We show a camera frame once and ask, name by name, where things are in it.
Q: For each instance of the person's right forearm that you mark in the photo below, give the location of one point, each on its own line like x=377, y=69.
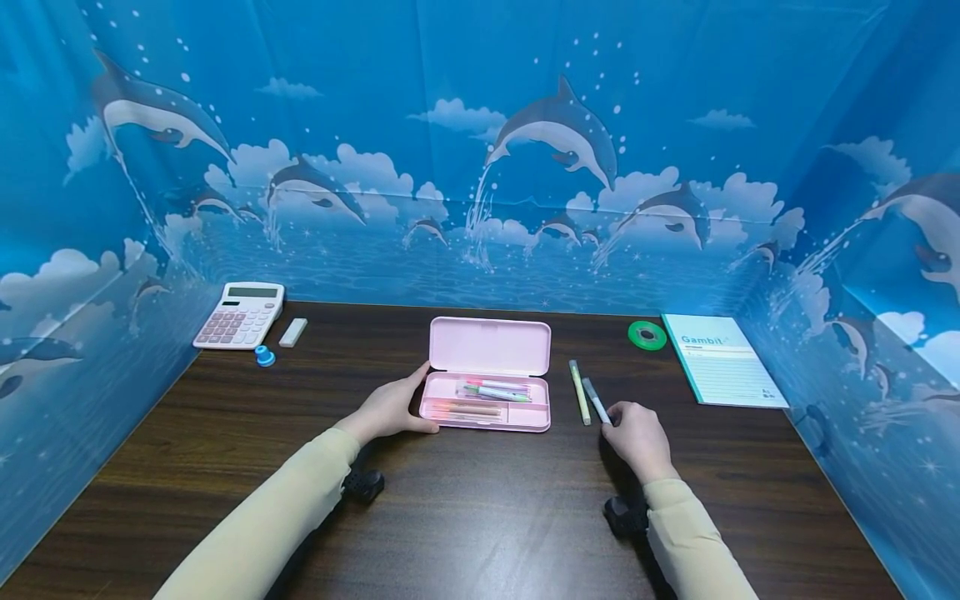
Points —
x=694, y=546

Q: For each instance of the person's left thumb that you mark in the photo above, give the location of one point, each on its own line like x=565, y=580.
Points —
x=424, y=427

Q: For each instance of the green and white pen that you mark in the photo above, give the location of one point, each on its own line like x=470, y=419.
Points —
x=499, y=393

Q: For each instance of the green tape roll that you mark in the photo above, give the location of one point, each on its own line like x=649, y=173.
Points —
x=647, y=335

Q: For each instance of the pink and white calculator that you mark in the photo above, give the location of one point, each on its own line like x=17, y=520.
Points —
x=240, y=317

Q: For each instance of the grey and white pen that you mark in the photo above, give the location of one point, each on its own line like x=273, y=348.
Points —
x=594, y=397

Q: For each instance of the person's left index finger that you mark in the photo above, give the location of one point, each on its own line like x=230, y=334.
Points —
x=415, y=377

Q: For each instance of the person's left forearm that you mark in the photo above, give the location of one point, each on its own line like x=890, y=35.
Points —
x=262, y=525

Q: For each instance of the person's left hand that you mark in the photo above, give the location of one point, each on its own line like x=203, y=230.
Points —
x=386, y=412

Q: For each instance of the yellow-green highlighter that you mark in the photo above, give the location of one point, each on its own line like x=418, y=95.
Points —
x=579, y=392

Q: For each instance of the light teal notebook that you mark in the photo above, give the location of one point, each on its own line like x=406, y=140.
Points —
x=724, y=360

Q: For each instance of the white eraser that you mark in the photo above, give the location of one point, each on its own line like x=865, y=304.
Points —
x=293, y=332

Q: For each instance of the small blue round sharpener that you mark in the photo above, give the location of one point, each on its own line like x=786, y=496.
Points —
x=265, y=357

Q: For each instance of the pink pencil case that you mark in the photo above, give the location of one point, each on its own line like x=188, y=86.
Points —
x=489, y=346

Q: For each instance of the black wrist band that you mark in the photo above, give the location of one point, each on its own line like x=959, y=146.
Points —
x=626, y=515
x=364, y=483

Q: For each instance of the person's right thumb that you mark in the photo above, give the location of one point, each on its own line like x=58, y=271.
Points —
x=611, y=442

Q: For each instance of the person's right hand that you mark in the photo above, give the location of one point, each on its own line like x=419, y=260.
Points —
x=643, y=442

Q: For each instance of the person's right fingers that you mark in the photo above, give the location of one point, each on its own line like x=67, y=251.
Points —
x=619, y=411

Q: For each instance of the pink and yellow pen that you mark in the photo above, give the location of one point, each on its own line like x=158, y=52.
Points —
x=499, y=385

